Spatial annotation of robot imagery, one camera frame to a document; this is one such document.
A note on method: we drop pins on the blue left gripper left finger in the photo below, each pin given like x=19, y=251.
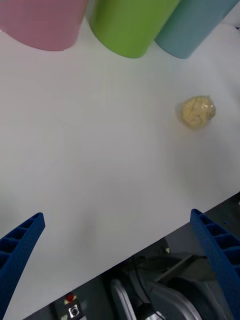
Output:
x=17, y=252

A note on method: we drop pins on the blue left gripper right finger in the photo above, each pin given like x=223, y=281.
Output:
x=220, y=255

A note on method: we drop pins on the pink plastic bin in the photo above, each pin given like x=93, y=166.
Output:
x=42, y=22

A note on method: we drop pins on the yellow plastic-wrapped paper ball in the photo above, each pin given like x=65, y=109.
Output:
x=197, y=113

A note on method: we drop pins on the red round button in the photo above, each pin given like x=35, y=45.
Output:
x=70, y=297

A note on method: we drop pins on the pale blue plastic bin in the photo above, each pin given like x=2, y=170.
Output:
x=187, y=30

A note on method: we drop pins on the grey black robot torso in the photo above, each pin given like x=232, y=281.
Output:
x=170, y=295

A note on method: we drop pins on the green plastic bin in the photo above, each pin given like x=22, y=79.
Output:
x=127, y=27

